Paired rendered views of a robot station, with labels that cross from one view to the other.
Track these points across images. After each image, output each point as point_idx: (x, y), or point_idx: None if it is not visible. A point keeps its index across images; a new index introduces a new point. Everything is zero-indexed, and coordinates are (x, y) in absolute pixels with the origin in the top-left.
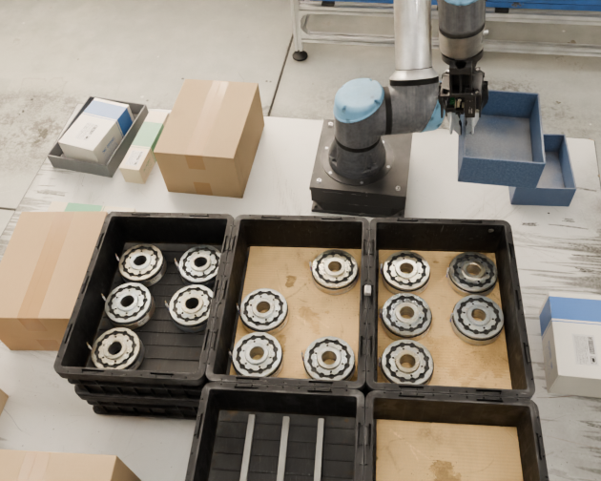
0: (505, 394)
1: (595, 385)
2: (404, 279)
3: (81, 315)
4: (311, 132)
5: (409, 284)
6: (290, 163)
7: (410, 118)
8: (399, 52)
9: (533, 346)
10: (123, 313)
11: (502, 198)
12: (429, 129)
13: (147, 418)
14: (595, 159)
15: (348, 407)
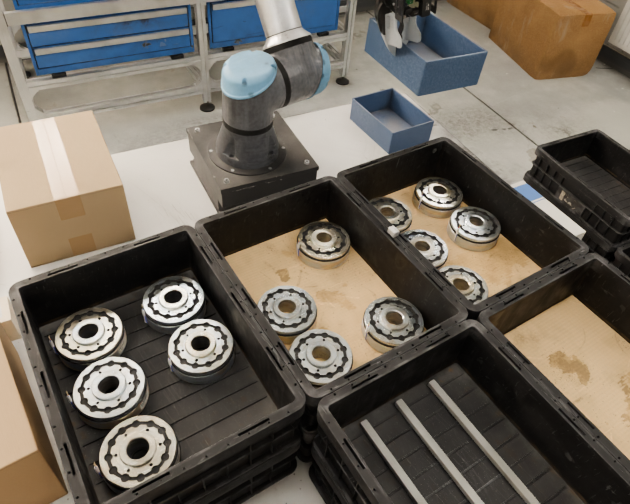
0: (572, 258)
1: None
2: (393, 221)
3: (66, 428)
4: (164, 155)
5: (401, 224)
6: (164, 189)
7: (305, 79)
8: (270, 15)
9: None
10: (114, 402)
11: (378, 151)
12: (320, 90)
13: None
14: (417, 105)
15: (457, 348)
